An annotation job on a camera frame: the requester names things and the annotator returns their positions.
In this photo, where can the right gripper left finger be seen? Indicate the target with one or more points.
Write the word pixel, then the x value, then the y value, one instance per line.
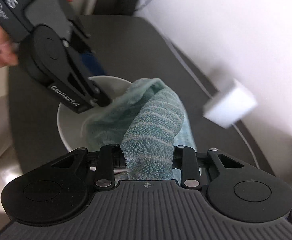
pixel 104 175

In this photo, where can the white ceramic bowl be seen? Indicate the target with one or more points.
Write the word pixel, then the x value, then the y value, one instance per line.
pixel 72 127

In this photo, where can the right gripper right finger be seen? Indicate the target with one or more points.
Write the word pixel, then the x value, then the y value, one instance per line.
pixel 185 159

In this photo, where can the white sponge block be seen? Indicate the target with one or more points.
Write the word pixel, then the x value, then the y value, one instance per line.
pixel 229 105

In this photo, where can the teal striped microfiber cloth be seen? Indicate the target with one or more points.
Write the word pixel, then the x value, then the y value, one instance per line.
pixel 147 122

